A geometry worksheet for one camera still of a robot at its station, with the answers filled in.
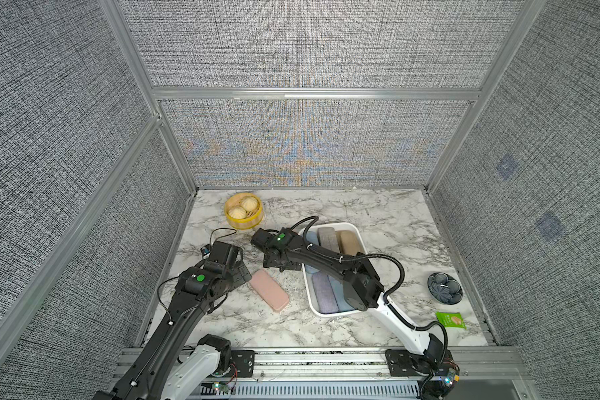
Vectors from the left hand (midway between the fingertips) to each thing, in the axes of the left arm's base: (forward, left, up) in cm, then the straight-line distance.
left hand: (238, 276), depth 77 cm
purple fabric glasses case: (-3, -27, -10) cm, 29 cm away
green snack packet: (-12, -68, -13) cm, 70 cm away
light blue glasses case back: (+18, -25, -7) cm, 31 cm away
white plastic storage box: (-4, -23, -9) cm, 25 cm away
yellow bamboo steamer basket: (+30, -1, -10) cm, 32 cm away
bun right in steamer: (+37, 0, -9) cm, 38 cm away
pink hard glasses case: (0, -9, -14) cm, 17 cm away
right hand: (+12, -12, -11) cm, 20 cm away
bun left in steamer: (+32, +5, -9) cm, 34 cm away
